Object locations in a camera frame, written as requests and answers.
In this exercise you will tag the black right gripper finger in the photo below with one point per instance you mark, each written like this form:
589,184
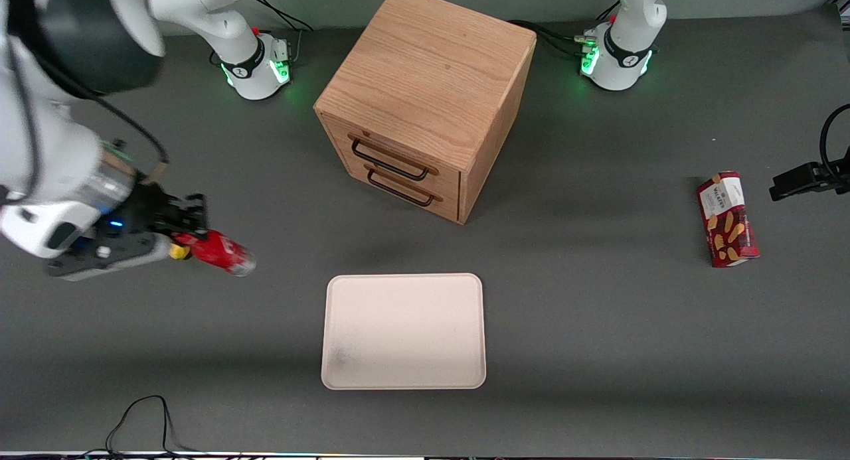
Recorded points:
106,255
172,211

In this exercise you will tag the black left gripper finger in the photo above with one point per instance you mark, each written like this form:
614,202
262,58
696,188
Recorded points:
807,178

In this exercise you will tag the red soda can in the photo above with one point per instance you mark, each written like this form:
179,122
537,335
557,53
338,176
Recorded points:
219,251

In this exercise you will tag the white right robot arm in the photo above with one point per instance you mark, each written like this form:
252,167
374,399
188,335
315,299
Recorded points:
40,135

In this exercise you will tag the beige plastic tray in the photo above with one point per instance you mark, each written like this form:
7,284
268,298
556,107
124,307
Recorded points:
405,330

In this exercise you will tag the yellow lemon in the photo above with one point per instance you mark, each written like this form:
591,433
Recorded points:
177,251

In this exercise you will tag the red cookie box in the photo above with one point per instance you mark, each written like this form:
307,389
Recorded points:
727,218

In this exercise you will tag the wooden drawer cabinet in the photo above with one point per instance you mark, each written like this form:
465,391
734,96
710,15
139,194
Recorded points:
425,75

